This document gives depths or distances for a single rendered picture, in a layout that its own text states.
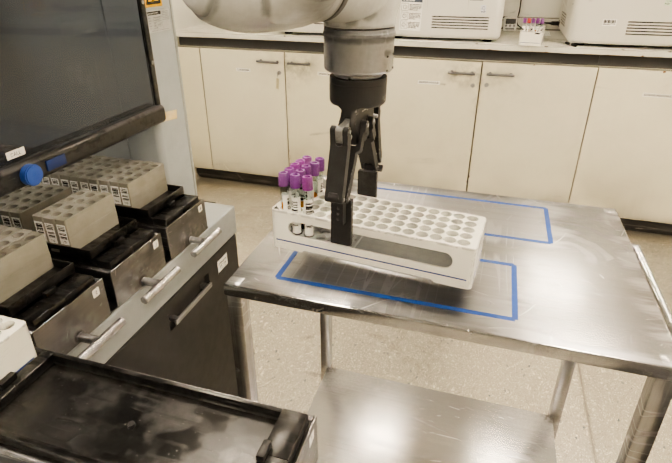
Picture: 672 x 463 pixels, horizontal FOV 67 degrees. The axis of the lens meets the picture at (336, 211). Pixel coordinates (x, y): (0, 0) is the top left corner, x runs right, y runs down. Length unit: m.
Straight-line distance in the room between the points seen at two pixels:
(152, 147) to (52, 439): 0.64
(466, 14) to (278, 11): 2.15
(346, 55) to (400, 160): 2.18
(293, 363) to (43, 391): 1.22
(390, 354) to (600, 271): 1.11
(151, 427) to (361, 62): 0.47
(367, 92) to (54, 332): 0.54
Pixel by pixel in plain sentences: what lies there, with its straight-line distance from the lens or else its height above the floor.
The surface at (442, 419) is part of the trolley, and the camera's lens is 1.31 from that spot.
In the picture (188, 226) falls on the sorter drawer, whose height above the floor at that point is 0.78.
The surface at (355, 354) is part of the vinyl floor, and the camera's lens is 1.86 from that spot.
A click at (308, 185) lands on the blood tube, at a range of 0.71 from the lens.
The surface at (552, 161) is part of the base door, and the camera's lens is 2.76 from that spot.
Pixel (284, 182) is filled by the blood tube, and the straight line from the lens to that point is 0.72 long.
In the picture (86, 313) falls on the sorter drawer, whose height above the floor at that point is 0.77.
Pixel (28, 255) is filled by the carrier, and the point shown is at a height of 0.86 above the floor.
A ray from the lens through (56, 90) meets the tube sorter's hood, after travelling 0.87.
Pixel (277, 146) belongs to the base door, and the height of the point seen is 0.28.
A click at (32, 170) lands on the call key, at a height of 0.99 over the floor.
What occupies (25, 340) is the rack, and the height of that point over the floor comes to 0.85.
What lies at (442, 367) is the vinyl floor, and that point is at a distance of 1.84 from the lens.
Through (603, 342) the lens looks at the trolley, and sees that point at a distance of 0.73.
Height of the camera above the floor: 1.24
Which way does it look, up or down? 26 degrees down
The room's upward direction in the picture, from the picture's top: straight up
